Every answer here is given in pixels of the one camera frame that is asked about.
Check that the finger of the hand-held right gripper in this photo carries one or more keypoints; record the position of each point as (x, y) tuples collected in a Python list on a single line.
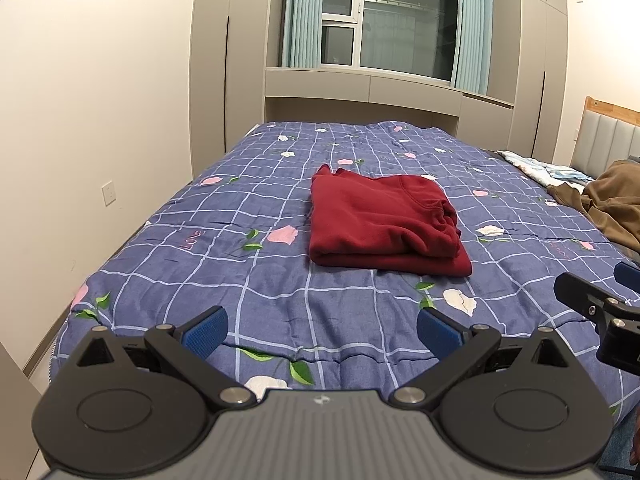
[(575, 290), (629, 274)]

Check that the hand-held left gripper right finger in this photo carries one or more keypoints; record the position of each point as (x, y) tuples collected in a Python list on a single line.
[(440, 332)]

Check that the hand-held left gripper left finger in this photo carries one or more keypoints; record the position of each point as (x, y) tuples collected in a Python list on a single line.
[(205, 332)]

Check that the dark red long-sleeve shirt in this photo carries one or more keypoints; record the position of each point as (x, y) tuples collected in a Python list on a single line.
[(380, 220)]

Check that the blue checked floral quilt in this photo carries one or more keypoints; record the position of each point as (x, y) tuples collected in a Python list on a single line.
[(200, 270)]

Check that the brown garment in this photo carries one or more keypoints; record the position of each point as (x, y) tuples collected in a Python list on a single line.
[(610, 200)]

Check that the light blue patterned cloth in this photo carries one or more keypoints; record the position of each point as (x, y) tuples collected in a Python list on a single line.
[(545, 170)]

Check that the grey padded wooden headboard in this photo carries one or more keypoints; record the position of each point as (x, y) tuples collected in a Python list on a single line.
[(610, 135)]

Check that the beige panel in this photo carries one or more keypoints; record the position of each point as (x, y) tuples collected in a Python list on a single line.
[(17, 410)]

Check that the beige wardrobe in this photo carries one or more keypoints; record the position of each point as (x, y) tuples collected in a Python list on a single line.
[(225, 70), (530, 60)]

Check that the beige window seat cabinet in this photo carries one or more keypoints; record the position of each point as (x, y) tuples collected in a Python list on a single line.
[(360, 95)]

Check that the light blue curtain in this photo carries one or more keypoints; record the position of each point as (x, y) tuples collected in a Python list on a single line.
[(472, 25), (302, 10)]

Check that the window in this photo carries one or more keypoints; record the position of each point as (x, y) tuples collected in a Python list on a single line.
[(395, 20)]

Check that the white wall socket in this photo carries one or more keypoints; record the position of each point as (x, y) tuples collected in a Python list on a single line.
[(108, 193)]

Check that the clothes drying rail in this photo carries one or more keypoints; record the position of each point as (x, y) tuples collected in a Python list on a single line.
[(395, 1)]

